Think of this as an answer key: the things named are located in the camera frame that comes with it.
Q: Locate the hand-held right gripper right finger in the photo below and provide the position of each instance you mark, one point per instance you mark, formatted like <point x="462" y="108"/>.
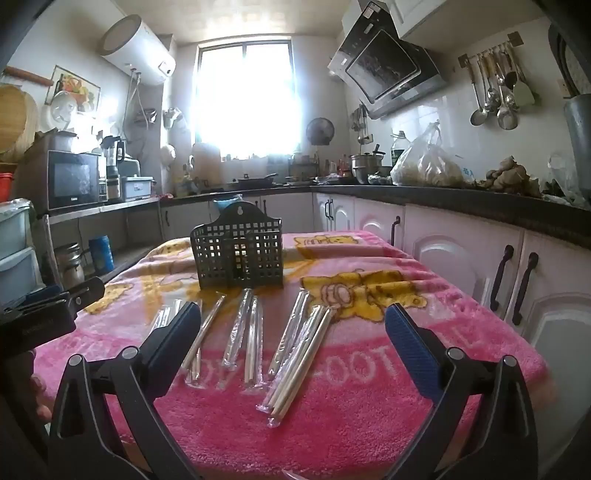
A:
<point x="408" y="337"/>

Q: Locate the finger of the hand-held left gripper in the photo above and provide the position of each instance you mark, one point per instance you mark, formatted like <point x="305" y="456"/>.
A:
<point x="87" y="290"/>
<point x="41" y="295"/>

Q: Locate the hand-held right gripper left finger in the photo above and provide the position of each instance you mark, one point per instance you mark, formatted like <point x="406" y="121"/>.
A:
<point x="178" y="332"/>

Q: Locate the row of chopstick packets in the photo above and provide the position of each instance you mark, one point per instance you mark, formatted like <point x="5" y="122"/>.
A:
<point x="300" y="364"/>

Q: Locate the green plastic utensil holder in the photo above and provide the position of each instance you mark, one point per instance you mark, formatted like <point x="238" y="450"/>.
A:
<point x="258" y="249"/>

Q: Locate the person's left hand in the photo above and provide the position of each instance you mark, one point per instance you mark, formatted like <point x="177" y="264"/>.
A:
<point x="40" y="392"/>

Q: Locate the blue tin can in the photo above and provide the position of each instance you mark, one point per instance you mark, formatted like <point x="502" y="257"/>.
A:
<point x="101" y="256"/>

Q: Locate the translucent plastic drawer unit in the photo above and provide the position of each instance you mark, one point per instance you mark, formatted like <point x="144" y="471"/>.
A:
<point x="18" y="249"/>

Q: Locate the metal shelf table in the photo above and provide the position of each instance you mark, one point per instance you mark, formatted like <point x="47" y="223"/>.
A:
<point x="92" y="210"/>

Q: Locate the pink cartoon bear blanket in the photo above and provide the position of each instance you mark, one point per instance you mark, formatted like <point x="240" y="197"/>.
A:
<point x="360" y="415"/>

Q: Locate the black microwave oven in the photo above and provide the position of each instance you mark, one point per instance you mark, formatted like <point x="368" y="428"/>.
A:
<point x="74" y="180"/>

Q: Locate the white lidded plastic box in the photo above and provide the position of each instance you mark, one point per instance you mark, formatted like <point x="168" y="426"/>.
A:
<point x="137" y="188"/>

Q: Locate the red plastic bucket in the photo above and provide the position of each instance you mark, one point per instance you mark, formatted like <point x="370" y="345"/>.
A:
<point x="5" y="187"/>

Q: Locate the grey countertop appliance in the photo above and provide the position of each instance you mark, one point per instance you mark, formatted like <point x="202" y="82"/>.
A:
<point x="130" y="167"/>

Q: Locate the blue plastic hanging bowl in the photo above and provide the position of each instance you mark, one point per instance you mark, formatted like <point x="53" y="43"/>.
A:
<point x="226" y="204"/>

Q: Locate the black kitchen countertop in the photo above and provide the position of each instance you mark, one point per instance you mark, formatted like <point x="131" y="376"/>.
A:
<point x="461" y="201"/>

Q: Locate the grey pot with lid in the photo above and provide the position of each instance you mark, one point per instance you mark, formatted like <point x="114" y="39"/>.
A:
<point x="66" y="141"/>

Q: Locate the white hanging scoop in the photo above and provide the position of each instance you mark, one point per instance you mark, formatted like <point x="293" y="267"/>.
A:
<point x="168" y="154"/>

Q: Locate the black frying pan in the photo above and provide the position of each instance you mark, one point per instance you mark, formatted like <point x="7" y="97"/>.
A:
<point x="254" y="181"/>

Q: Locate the clear bag of food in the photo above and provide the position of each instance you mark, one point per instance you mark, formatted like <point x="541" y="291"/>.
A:
<point x="429" y="166"/>

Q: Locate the stainless steel pot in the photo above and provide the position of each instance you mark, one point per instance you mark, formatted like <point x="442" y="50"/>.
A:
<point x="364" y="166"/>

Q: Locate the round bamboo trays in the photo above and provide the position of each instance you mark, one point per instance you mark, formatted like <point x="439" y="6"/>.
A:
<point x="16" y="120"/>

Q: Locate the green label oil bottle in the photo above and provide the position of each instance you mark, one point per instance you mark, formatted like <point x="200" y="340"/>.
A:
<point x="398" y="150"/>

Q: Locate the countertop spice rack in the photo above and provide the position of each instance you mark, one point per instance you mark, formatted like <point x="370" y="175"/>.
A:
<point x="304" y="165"/>

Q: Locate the dark hanging kitchen tools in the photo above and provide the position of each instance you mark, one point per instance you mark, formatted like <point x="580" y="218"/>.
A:
<point x="362" y="124"/>

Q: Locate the wooden rolling pin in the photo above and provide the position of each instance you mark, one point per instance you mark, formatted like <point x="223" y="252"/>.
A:
<point x="27" y="76"/>

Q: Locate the white cylindrical water heater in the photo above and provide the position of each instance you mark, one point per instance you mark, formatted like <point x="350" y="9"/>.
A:
<point x="138" y="50"/>

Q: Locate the kitchen window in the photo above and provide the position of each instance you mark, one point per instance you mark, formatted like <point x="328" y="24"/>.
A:
<point x="249" y="97"/>

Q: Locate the grey metal container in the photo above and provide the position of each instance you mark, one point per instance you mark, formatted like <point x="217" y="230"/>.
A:
<point x="579" y="147"/>

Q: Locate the row of hanging metal ladles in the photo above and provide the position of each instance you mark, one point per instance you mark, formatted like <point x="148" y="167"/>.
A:
<point x="503" y="92"/>

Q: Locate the black glass range hood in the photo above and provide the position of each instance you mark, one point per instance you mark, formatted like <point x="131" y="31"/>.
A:
<point x="388" y="64"/>

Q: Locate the wall mounted utensil cup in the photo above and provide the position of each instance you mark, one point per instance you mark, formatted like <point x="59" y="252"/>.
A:
<point x="171" y="117"/>

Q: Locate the fruit wall poster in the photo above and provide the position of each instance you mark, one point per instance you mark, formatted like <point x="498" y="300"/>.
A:
<point x="78" y="85"/>

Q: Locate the black wall fan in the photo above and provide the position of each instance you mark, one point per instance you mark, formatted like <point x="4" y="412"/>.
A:
<point x="320" y="131"/>

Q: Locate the white wall cabinet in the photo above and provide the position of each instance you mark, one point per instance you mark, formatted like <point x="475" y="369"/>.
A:
<point x="461" y="18"/>

